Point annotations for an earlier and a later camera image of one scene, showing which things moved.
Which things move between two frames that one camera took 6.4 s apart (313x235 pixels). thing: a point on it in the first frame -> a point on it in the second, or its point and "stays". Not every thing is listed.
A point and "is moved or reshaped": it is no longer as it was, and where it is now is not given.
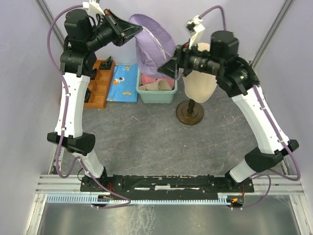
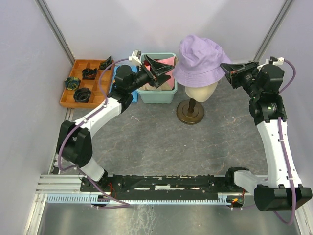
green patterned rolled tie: (106, 64) stays
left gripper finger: (126, 30) -> (160, 68)
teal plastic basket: (154, 96) stays
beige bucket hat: (161, 85) stays
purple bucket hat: (155, 46) is moved or reshaped
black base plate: (164, 187) stays
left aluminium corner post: (46, 12) stays
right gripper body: (195, 60) -> (245, 79)
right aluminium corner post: (271, 33) stays
